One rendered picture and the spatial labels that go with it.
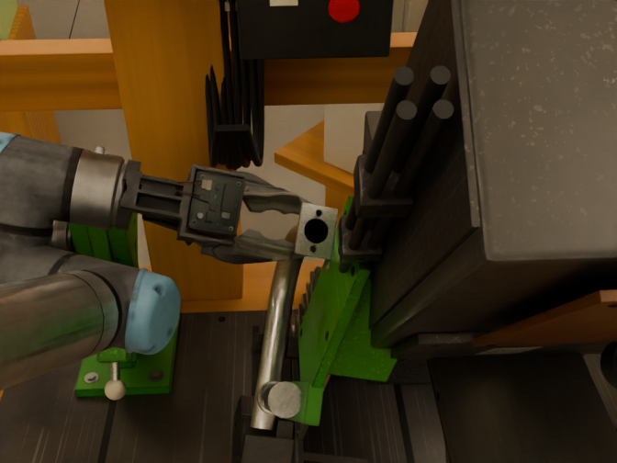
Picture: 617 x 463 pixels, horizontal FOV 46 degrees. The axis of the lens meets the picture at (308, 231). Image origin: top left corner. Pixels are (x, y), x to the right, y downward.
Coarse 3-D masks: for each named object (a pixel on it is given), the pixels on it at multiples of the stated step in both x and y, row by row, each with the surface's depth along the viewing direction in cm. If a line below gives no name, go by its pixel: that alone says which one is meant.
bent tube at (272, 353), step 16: (304, 208) 78; (320, 208) 78; (304, 224) 78; (320, 224) 81; (288, 240) 86; (304, 240) 78; (320, 240) 81; (320, 256) 78; (288, 272) 89; (272, 288) 91; (288, 288) 90; (272, 304) 90; (288, 304) 90; (272, 320) 90; (288, 320) 90; (272, 336) 89; (272, 352) 89; (272, 368) 88; (256, 384) 89; (256, 400) 88; (256, 416) 87; (272, 416) 87
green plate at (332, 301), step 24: (336, 240) 77; (336, 264) 75; (336, 288) 74; (360, 288) 68; (312, 312) 82; (336, 312) 72; (360, 312) 72; (312, 336) 80; (336, 336) 72; (360, 336) 74; (312, 360) 78; (336, 360) 76; (360, 360) 76; (384, 360) 76; (312, 384) 76
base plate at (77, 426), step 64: (192, 320) 114; (256, 320) 114; (64, 384) 104; (192, 384) 104; (384, 384) 104; (0, 448) 95; (64, 448) 95; (128, 448) 95; (192, 448) 95; (320, 448) 95; (384, 448) 95
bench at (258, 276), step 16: (256, 272) 125; (272, 272) 125; (304, 272) 125; (256, 288) 122; (304, 288) 122; (192, 304) 119; (208, 304) 119; (224, 304) 119; (240, 304) 119; (256, 304) 119
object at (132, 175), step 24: (192, 168) 71; (144, 192) 69; (168, 192) 72; (192, 192) 76; (216, 192) 71; (240, 192) 72; (120, 216) 71; (168, 216) 70; (192, 216) 70; (216, 216) 71; (192, 240) 73; (216, 240) 70
